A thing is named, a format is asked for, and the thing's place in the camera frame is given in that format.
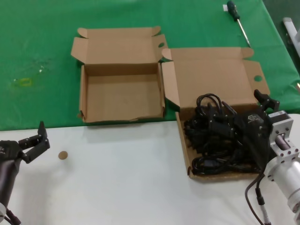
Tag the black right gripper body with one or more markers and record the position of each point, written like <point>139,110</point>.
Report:
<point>255,126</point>

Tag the round cardboard disc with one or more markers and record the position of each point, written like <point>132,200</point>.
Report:
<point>63,155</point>

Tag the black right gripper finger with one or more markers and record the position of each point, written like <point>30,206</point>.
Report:
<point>267,102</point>
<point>225,123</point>

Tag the small white paper scrap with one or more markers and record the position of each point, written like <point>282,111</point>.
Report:
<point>225,8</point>

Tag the white grey metal post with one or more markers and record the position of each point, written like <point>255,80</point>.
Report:
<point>289,25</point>

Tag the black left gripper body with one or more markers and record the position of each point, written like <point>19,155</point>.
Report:
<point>9,151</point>

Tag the small pale yellow object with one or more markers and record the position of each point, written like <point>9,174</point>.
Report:
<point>298,86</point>

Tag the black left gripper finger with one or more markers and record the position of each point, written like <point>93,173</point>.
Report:
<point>37,151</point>
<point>41,131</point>

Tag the green table cloth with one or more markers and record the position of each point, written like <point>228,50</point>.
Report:
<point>35,35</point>

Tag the open brown cardboard box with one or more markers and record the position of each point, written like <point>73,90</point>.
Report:
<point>211,75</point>

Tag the cardboard box with torn edge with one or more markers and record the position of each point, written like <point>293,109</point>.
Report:
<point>122,93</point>

